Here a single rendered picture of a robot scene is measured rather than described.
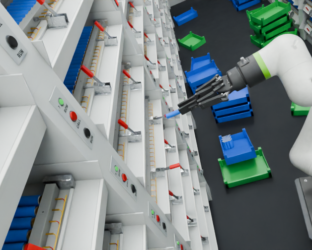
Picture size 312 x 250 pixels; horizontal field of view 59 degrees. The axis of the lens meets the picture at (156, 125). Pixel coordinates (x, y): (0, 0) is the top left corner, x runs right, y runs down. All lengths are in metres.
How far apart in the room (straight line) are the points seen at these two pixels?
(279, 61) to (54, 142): 0.68
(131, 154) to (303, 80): 0.52
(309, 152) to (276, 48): 0.61
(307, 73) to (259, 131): 1.39
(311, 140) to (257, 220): 0.67
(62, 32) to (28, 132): 0.29
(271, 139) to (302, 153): 0.80
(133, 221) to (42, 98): 0.35
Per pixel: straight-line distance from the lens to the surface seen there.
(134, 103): 0.97
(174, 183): 1.16
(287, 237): 1.79
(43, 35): 0.63
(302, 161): 1.39
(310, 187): 1.58
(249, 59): 0.93
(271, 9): 3.20
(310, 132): 1.37
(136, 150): 0.80
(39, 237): 0.47
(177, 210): 1.10
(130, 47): 1.14
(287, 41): 0.92
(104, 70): 0.82
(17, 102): 0.43
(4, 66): 0.41
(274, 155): 2.08
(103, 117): 0.65
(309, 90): 0.87
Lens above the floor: 1.66
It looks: 39 degrees down
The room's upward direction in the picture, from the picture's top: 30 degrees counter-clockwise
